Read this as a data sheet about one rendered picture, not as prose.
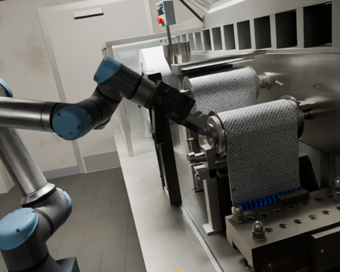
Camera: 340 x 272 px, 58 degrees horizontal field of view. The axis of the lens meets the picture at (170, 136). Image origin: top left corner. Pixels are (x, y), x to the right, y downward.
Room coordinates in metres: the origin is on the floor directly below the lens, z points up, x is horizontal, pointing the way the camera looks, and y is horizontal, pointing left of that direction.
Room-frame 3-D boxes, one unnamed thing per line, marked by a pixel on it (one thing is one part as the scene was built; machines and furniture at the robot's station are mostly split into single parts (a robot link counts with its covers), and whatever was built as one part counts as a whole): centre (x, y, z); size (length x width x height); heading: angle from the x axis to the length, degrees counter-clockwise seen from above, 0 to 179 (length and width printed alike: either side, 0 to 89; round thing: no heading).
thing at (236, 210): (0.76, -0.16, 1.05); 0.04 x 0.04 x 0.04
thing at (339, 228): (0.65, -0.36, 0.96); 0.10 x 0.03 x 0.11; 101
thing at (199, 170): (0.91, -0.09, 1.05); 0.06 x 0.05 x 0.31; 101
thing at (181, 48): (1.61, -0.11, 1.50); 0.14 x 0.14 x 0.06
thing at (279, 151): (0.85, -0.27, 1.14); 0.23 x 0.01 x 0.18; 101
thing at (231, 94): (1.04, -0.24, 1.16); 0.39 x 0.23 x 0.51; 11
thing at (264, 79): (1.19, -0.38, 1.33); 0.07 x 0.07 x 0.07; 11
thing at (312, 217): (0.74, -0.33, 1.00); 0.40 x 0.16 x 0.06; 101
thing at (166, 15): (1.43, -0.06, 1.66); 0.07 x 0.07 x 0.10; 27
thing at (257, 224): (0.66, -0.18, 1.05); 0.04 x 0.04 x 0.04
